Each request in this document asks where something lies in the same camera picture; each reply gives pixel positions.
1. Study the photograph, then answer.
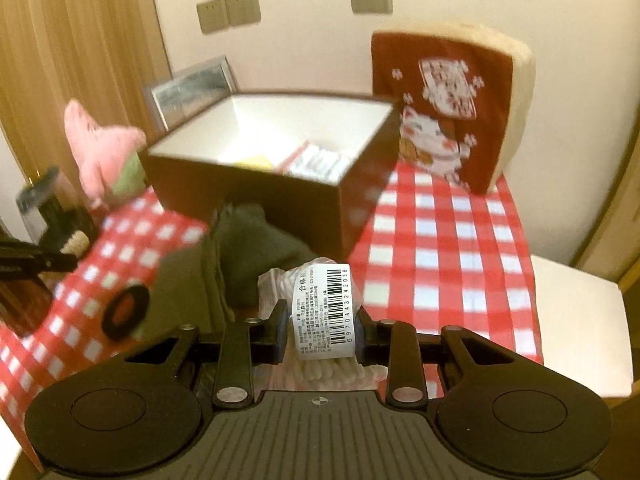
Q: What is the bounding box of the pink star plush toy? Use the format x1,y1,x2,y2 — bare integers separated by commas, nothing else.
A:
63,99,148,208

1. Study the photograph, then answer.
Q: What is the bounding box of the yellow packet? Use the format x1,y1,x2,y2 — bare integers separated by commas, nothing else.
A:
235,152,276,171

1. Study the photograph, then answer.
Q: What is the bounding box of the black ring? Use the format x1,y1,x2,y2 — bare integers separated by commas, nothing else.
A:
101,285,151,340

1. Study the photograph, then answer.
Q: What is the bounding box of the clear jar with dark base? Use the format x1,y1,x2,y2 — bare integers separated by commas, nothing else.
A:
15,167,98,256

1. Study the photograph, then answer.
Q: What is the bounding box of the grey wall switch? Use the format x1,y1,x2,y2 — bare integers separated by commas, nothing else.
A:
196,0,230,35
224,0,261,26

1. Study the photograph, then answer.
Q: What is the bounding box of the silver picture frame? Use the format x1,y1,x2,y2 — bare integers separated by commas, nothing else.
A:
142,55,238,133

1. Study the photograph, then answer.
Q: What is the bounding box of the grey knit hat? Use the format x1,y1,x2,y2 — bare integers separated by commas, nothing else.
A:
210,202,313,313

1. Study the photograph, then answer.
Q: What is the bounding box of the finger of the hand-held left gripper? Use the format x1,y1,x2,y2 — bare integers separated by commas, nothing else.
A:
0,240,79,273

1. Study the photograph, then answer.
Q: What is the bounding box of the brown cardboard box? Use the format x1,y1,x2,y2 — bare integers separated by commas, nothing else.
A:
137,90,403,261

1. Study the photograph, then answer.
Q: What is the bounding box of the red lucky cat cushion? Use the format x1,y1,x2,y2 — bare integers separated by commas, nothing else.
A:
370,22,537,197

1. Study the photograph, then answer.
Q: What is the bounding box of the wooden door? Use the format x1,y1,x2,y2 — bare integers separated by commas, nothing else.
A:
0,0,173,181

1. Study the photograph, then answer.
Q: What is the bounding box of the clear bag of cotton swabs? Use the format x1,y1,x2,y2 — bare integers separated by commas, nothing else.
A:
257,256,388,392

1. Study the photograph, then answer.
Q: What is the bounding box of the red checkered tablecloth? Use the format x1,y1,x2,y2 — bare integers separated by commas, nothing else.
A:
0,160,546,443

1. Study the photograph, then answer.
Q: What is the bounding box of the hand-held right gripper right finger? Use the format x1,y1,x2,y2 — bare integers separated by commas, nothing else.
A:
352,308,522,407

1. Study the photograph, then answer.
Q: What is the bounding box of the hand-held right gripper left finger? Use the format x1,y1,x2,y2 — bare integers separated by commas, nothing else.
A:
124,305,291,409

